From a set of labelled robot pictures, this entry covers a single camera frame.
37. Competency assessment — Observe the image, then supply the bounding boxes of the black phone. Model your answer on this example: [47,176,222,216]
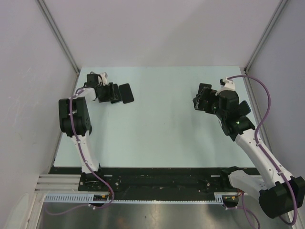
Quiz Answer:
[119,83,134,104]

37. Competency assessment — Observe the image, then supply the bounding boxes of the blue phone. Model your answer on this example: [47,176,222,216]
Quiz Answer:
[238,100,251,116]

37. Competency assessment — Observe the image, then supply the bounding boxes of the black folding phone stand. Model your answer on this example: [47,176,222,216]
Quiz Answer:
[196,83,212,96]

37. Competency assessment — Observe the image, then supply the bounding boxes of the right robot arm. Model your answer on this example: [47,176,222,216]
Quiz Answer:
[193,83,305,219]

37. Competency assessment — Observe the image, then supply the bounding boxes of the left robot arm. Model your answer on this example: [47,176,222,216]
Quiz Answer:
[59,72,122,192]

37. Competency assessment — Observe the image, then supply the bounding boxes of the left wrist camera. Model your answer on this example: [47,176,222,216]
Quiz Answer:
[99,72,108,86]

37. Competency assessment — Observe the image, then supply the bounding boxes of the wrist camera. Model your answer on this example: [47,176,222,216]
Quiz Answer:
[215,77,235,95]
[99,72,108,86]

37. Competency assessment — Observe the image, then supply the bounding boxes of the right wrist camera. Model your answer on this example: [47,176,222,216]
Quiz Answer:
[215,77,235,95]

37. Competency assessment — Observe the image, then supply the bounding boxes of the left aluminium corner post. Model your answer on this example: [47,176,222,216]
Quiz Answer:
[35,0,80,74]

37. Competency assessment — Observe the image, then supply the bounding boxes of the aluminium corner post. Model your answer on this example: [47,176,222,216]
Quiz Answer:
[35,0,80,74]
[244,0,290,74]

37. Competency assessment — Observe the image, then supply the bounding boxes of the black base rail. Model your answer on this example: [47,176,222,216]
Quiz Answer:
[49,167,253,201]

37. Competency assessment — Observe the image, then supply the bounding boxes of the right aluminium corner post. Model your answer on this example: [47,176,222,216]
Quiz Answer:
[244,0,290,74]

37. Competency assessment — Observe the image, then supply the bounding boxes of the white cable duct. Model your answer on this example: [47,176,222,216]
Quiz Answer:
[44,193,226,205]

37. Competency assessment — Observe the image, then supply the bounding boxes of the aluminium frame rails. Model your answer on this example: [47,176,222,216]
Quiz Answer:
[35,174,81,193]

